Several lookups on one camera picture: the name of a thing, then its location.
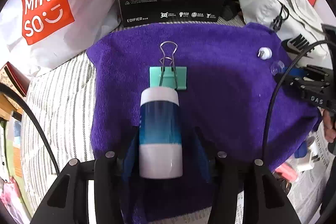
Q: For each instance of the person's hand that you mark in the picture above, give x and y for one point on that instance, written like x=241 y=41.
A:
x=329 y=126

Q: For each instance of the patterned book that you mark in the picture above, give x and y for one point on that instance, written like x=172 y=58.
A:
x=14 y=79

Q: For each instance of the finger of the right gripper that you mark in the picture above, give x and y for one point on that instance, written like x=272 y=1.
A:
x=296 y=73

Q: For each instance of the newspaper sheet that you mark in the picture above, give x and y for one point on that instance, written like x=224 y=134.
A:
x=305 y=194

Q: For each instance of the blue white cylinder bottle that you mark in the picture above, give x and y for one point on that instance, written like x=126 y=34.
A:
x=160 y=138

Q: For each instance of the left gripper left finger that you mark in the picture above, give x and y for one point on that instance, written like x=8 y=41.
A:
x=67 y=199

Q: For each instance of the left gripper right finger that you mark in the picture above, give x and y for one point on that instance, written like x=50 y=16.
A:
x=264 y=199

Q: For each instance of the purple towel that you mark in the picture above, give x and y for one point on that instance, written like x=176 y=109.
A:
x=227 y=97

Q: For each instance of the pink jar blue lid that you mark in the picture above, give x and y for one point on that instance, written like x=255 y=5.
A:
x=301 y=152

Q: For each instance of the grey Nike waist bag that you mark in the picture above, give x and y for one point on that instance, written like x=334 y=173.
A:
x=295 y=22

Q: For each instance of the white USB charger plug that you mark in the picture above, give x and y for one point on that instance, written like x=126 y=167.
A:
x=315 y=158

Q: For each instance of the small white USB adapter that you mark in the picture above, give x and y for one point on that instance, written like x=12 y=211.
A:
x=264 y=53

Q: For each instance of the pink tube with grey cap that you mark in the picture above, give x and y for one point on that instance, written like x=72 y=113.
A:
x=287 y=172

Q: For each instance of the wooden furniture piece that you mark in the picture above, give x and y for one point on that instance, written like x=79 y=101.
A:
x=7 y=106

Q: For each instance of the green binder clip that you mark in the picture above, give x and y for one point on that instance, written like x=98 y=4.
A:
x=168 y=74

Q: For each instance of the white Miniso plastic bag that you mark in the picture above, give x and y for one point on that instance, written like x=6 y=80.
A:
x=42 y=34

